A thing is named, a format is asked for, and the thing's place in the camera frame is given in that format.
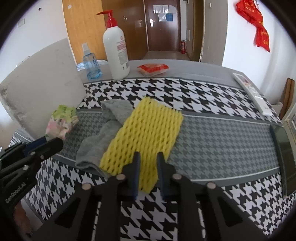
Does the yellow foam net sleeve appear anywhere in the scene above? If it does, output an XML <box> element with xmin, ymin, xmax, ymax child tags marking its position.
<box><xmin>99</xmin><ymin>97</ymin><xmax>183</xmax><ymax>193</ymax></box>

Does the green floral cloth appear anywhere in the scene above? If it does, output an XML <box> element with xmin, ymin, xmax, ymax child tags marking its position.
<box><xmin>45</xmin><ymin>105</ymin><xmax>79</xmax><ymax>141</ymax></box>

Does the grey sock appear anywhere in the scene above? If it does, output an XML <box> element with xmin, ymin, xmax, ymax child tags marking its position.
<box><xmin>75</xmin><ymin>99</ymin><xmax>133</xmax><ymax>178</ymax></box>

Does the white foam box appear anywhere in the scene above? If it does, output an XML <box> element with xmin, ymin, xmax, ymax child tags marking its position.
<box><xmin>1</xmin><ymin>39</ymin><xmax>86</xmax><ymax>139</ymax></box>

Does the houndstooth tablecloth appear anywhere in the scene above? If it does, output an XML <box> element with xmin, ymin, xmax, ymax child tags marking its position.
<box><xmin>25</xmin><ymin>60</ymin><xmax>295</xmax><ymax>235</ymax></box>

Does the black smartphone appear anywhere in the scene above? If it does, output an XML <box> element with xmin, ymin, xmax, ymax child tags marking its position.
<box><xmin>269</xmin><ymin>125</ymin><xmax>295</xmax><ymax>197</ymax></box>

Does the light blue bedding bundle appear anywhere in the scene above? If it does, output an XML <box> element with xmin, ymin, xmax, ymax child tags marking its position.
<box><xmin>76</xmin><ymin>60</ymin><xmax>108</xmax><ymax>71</ymax></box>

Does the blue spray bottle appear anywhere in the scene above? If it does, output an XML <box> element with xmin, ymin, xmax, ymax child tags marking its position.
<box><xmin>82</xmin><ymin>43</ymin><xmax>102</xmax><ymax>80</ymax></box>

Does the white remote control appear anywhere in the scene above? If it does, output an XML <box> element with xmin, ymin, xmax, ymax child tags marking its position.
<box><xmin>232</xmin><ymin>73</ymin><xmax>273</xmax><ymax>116</ymax></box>

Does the white pump bottle red top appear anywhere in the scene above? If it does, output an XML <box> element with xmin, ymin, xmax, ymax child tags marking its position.
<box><xmin>97</xmin><ymin>10</ymin><xmax>130</xmax><ymax>80</ymax></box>

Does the wooden wardrobe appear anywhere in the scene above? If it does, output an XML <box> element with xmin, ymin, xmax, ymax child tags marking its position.
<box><xmin>62</xmin><ymin>0</ymin><xmax>148</xmax><ymax>64</ymax></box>

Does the red snack packet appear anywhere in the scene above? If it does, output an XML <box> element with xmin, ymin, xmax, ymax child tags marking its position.
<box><xmin>137</xmin><ymin>63</ymin><xmax>169</xmax><ymax>77</ymax></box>

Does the red fire extinguisher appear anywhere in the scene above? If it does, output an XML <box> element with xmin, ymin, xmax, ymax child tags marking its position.
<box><xmin>180</xmin><ymin>40</ymin><xmax>187</xmax><ymax>54</ymax></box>

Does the dark brown entrance door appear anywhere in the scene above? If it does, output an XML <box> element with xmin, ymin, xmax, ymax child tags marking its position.
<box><xmin>144</xmin><ymin>0</ymin><xmax>181</xmax><ymax>52</ymax></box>

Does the red hanging banner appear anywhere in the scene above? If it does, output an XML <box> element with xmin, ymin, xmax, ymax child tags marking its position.
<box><xmin>235</xmin><ymin>0</ymin><xmax>270</xmax><ymax>52</ymax></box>

